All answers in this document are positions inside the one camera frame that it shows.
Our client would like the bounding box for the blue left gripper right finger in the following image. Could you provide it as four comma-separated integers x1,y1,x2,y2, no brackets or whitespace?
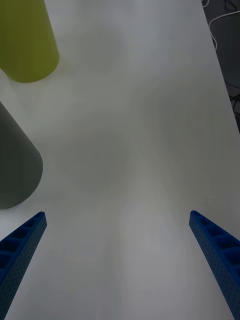
188,210,240,320

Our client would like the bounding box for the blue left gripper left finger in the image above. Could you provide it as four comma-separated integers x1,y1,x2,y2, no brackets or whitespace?
0,211,48,320

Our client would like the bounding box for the grey plastic bin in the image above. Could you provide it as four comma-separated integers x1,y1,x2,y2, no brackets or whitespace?
0,100,44,211

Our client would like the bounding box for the yellow-green plastic bin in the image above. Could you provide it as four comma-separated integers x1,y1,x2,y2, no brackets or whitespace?
0,0,61,84

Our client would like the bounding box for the white floor cable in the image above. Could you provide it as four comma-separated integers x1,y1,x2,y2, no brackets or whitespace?
200,0,240,52

